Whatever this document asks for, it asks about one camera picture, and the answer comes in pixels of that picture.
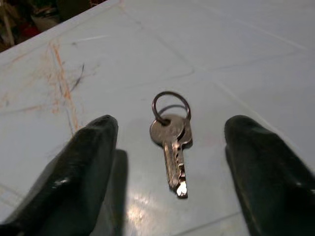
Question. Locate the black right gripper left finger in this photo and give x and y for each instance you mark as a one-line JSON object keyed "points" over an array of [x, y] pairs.
{"points": [[69, 186]]}

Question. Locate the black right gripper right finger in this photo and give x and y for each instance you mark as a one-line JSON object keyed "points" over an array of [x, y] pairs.
{"points": [[275, 186]]}

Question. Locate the pale blue plastic table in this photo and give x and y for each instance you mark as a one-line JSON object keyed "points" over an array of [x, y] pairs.
{"points": [[221, 61]]}

